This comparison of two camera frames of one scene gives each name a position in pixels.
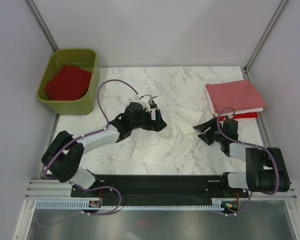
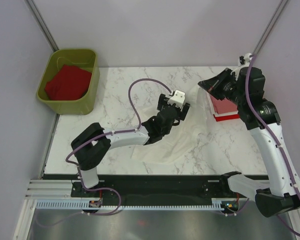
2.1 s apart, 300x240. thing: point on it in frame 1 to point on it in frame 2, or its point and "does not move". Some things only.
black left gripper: [156, 125] to [181, 115]
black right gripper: [206, 137] to [213, 85]
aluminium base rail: [41, 189] does not move
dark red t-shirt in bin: [69, 83] does not move
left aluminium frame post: [35, 13] does not move
